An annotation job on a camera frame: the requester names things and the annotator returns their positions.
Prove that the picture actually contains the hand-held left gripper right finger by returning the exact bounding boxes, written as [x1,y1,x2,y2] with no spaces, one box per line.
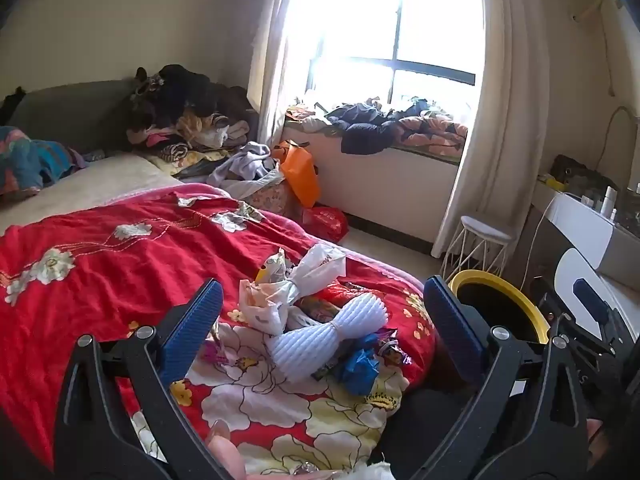
[410,275,590,480]

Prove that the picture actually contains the red shopping bag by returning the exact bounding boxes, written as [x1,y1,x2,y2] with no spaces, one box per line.
[302,206,349,243]

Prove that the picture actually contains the white tissue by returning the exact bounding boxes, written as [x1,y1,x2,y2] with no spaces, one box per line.
[345,461,398,480]

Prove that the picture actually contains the beige bed sheet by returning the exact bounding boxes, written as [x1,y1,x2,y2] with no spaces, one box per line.
[0,152,181,236]

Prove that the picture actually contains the narrow cream curtain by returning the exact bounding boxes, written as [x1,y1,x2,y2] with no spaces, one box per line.
[255,0,311,148]

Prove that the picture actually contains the yellow rimmed trash bin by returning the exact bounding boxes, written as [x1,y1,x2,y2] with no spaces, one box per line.
[447,269,551,346]

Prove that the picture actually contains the red printed snack packet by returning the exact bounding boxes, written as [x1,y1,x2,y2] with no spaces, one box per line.
[295,285,361,322]

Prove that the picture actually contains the person's left hand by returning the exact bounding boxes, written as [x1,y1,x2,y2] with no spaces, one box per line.
[204,419,248,480]

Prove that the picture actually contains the orange patterned quilt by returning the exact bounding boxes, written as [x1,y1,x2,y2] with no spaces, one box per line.
[397,112,468,158]

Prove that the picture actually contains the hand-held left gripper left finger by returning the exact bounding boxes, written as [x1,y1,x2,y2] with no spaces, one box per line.
[52,278,236,480]

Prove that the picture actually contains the red floral blanket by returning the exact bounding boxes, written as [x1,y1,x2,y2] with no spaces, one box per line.
[0,182,438,480]

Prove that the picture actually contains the white bottle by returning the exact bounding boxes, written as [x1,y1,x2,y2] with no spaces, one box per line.
[600,186,618,221]

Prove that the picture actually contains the purple foil wrapper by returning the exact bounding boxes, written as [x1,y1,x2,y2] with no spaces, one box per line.
[202,330,236,367]

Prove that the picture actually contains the window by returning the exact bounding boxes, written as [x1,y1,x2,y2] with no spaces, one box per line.
[305,0,478,106]

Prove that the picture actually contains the grey headboard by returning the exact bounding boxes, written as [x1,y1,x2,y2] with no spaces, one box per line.
[0,79,151,153]

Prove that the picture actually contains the white foam net sleeve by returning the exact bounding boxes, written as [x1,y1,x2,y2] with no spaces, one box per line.
[265,294,391,383]

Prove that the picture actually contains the white window seat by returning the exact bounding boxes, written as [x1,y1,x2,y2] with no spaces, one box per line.
[282,115,463,256]

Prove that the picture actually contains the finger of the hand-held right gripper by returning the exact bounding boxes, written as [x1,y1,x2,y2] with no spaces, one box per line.
[572,278,632,356]
[531,290,568,328]

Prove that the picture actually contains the white printed paper bag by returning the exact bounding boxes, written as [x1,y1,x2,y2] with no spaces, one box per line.
[287,244,348,306]

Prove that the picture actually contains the white orange wrapper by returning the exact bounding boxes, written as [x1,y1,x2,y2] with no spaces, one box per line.
[239,250,301,336]

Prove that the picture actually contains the colourful snack wrapper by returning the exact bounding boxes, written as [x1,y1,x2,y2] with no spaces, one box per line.
[377,327,413,366]

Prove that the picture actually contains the white cable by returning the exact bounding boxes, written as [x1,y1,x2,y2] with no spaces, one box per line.
[520,192,561,291]

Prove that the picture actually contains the white dressing table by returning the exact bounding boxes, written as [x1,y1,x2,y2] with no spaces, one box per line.
[530,180,640,281]

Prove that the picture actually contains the dark camouflage bag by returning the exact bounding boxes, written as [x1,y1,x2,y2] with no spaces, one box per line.
[552,154,618,193]

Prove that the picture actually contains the orange bag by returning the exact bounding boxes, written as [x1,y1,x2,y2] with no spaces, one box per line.
[272,141,321,209]

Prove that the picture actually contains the lilac grey garment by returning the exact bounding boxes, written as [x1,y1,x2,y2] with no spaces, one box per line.
[207,141,281,196]

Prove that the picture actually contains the colourful folded clothes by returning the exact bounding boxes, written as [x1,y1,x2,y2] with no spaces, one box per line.
[286,92,331,133]

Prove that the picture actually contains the beige curved hose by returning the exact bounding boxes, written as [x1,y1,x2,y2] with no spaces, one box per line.
[602,105,640,161]

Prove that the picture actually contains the dark blue jacket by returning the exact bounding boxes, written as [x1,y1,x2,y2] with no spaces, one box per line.
[325,102,431,156]

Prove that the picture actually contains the wide cream curtain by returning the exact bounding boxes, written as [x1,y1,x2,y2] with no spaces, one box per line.
[432,0,551,261]

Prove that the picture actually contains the blue plastic wrapper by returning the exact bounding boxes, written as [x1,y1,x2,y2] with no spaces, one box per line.
[332,335,381,396]

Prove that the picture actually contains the colourful crumpled blanket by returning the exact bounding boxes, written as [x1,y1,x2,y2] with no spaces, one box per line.
[0,126,88,196]

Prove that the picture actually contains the pile of mixed clothes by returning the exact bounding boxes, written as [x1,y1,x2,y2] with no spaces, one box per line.
[125,64,261,181]

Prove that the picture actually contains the white wire stool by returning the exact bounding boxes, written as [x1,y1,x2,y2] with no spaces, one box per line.
[442,215,516,286]

